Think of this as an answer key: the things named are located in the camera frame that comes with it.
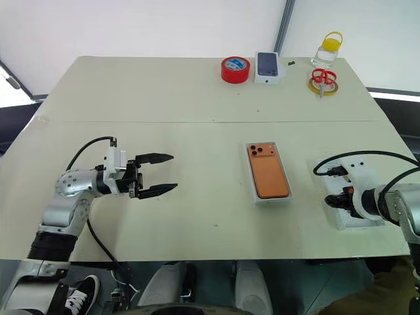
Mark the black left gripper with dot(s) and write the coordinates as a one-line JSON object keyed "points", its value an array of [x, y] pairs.
{"points": [[133, 178]]}

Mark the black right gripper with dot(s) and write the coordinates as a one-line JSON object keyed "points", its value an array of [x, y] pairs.
{"points": [[349, 201]]}

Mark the white phone box lid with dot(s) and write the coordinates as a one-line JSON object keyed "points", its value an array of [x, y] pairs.
{"points": [[341, 220]]}

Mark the orange smartphone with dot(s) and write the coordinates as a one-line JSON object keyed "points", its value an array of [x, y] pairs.
{"points": [[269, 172]]}

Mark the white phone box tray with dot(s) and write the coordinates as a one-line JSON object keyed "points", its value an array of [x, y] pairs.
{"points": [[259, 201]]}

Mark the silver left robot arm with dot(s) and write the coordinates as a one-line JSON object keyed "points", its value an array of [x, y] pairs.
{"points": [[70, 183]]}

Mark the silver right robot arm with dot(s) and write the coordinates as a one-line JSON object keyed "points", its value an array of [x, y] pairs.
{"points": [[400, 203]]}

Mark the white box with phone print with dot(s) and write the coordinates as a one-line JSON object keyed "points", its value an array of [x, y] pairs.
{"points": [[269, 67]]}

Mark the olive trousers of person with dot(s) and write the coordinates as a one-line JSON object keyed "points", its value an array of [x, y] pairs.
{"points": [[384, 292]]}

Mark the grey rounded robot leg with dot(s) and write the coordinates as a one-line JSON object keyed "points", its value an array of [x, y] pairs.
{"points": [[162, 283], [252, 285]]}

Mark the yellow tape roll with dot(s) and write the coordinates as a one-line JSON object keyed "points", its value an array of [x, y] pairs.
{"points": [[334, 88]]}

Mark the red tape roll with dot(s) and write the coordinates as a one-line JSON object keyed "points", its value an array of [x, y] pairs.
{"points": [[234, 75]]}

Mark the black and white sneaker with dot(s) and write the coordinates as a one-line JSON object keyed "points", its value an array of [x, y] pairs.
{"points": [[82, 293]]}

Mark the clear jar with yellow lid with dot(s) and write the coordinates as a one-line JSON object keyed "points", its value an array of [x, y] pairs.
{"points": [[326, 55]]}

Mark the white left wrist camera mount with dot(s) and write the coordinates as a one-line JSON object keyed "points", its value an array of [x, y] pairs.
{"points": [[113, 160]]}

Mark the grey wall pillar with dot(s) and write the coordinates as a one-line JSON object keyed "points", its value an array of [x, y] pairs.
{"points": [[283, 24]]}

